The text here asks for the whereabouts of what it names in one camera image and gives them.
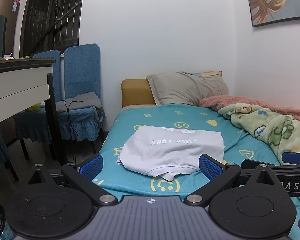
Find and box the grey cloth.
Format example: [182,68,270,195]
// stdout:
[55,92,103,113]

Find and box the black cable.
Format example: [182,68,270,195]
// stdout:
[62,100,84,163]

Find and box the yellow-green ball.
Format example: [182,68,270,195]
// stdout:
[27,102,46,112]

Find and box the pink fluffy blanket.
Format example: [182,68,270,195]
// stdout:
[199,95,300,130]

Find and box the white t-shirt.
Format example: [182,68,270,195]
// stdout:
[116,126,225,182]

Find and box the yellow printed pillow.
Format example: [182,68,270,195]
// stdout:
[199,70,222,77]

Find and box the white desk with dark top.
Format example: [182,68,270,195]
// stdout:
[0,57,65,165]

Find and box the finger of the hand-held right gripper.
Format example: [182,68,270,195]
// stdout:
[241,159,300,178]
[281,152,300,165]

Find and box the window with dark grille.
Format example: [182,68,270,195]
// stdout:
[22,0,87,58]

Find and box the cardboard box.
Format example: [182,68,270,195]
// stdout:
[0,0,21,57]

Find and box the blue covered chair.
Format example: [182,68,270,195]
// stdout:
[14,49,63,160]
[54,43,107,155]
[0,126,20,182]

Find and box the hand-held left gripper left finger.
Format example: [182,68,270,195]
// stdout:
[27,153,118,207]

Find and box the green cartoon printed blanket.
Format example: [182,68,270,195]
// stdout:
[218,104,300,165]

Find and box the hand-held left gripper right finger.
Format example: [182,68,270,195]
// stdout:
[184,153,278,207]

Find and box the grey pillow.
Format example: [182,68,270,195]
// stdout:
[146,71,230,106]

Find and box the yellow padded headboard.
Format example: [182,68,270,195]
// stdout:
[120,79,157,108]

